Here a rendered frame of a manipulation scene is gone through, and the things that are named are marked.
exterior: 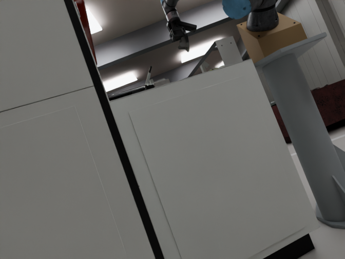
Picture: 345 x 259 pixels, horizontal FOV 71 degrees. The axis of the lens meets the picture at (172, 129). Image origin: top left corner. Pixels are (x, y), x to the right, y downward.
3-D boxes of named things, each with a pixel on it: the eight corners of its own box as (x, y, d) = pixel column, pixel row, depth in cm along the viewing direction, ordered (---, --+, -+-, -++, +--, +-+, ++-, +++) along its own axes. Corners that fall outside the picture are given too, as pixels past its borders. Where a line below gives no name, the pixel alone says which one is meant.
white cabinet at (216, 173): (188, 330, 81) (107, 102, 87) (151, 243, 174) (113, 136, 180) (332, 245, 97) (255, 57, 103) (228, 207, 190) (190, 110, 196)
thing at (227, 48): (226, 69, 106) (214, 40, 107) (190, 102, 159) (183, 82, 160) (244, 63, 108) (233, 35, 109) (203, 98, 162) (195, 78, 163)
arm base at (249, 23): (270, 15, 127) (270, -5, 120) (284, 24, 116) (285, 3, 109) (242, 24, 128) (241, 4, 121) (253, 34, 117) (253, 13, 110)
